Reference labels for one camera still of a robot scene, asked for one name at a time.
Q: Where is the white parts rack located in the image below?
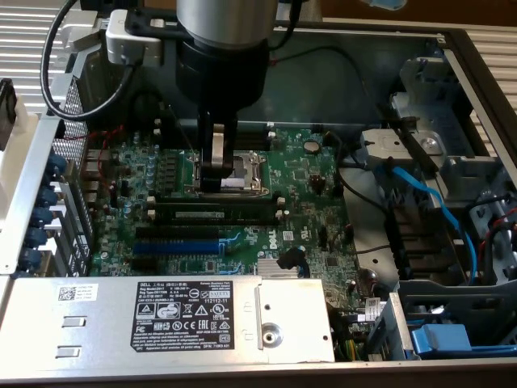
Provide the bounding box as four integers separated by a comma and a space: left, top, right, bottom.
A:
0, 100, 41, 238

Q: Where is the blue expansion slot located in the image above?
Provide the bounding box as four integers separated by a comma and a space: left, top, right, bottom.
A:
132, 238, 221, 255

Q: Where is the blue plastic tab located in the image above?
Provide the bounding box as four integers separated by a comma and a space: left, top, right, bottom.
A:
38, 188, 60, 207
31, 206, 53, 227
19, 247, 44, 268
46, 154, 68, 179
26, 226, 48, 247

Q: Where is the blue flat SATA wire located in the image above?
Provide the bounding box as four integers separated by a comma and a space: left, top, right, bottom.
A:
372, 159, 480, 286

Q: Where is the blue plastic latch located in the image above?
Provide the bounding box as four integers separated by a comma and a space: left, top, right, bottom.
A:
408, 323, 517, 361

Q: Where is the silver finned chipset heatsink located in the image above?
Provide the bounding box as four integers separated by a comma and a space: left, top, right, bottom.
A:
257, 258, 284, 279

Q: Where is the grey plastic disk bay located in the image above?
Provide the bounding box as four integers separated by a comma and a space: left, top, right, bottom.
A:
397, 278, 517, 348

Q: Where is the black plastic bar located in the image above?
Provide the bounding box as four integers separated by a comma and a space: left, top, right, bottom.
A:
376, 101, 442, 174

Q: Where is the black wire with connector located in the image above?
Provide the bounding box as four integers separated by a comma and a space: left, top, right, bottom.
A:
268, 44, 383, 122

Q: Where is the grey metal PC case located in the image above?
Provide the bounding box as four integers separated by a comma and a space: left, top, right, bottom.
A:
0, 10, 517, 383

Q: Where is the black camera cable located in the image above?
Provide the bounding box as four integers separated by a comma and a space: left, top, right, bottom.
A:
40, 0, 137, 121

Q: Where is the long black expansion slot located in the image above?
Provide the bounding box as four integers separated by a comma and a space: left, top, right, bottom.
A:
135, 225, 221, 240

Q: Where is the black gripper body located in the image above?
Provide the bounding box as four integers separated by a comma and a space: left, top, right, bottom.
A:
174, 36, 271, 118

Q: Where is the thin red wire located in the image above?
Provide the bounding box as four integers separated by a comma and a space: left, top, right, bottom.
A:
66, 124, 127, 191

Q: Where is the black RAM slot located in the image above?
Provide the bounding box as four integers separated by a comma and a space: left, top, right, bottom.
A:
145, 209, 288, 226
154, 118, 275, 138
154, 128, 278, 151
147, 194, 284, 206

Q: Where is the black computer part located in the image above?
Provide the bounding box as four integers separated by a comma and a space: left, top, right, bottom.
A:
0, 78, 18, 127

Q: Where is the silver CPU socket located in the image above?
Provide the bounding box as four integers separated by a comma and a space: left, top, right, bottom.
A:
183, 150, 274, 199

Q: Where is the black and red wire bundle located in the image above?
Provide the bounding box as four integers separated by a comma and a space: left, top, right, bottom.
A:
464, 192, 517, 284

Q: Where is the yellow green wire bundle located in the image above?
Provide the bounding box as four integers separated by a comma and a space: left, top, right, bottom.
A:
337, 337, 363, 362

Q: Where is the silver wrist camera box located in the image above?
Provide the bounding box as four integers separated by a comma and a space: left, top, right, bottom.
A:
104, 10, 165, 68

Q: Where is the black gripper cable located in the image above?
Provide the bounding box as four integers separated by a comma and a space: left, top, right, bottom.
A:
268, 0, 310, 52

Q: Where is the silver power supply unit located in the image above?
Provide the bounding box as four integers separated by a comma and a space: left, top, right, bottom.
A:
0, 276, 336, 365

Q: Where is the black ribbed plastic bracket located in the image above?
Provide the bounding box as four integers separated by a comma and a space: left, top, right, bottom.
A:
383, 204, 461, 282

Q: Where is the grey metal disk bay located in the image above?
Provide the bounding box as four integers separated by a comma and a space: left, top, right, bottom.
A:
357, 56, 517, 284

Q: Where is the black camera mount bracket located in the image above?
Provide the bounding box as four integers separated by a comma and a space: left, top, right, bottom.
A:
123, 10, 183, 40

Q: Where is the green RAM stick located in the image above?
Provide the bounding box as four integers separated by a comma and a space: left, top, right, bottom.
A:
155, 203, 280, 221

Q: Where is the short black expansion slot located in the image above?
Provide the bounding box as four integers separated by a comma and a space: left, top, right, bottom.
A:
131, 256, 158, 271

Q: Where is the black wire connector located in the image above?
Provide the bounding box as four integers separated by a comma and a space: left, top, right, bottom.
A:
277, 246, 311, 280

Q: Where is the thin metal locking lever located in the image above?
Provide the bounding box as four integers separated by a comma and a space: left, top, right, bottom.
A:
159, 101, 195, 157

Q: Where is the green Dell motherboard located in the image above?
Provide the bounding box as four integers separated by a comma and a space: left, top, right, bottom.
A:
82, 127, 391, 361

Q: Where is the thick black cable loop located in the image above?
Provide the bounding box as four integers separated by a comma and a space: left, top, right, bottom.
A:
131, 91, 163, 133

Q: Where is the black box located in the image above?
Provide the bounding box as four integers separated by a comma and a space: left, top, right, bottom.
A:
79, 0, 145, 14

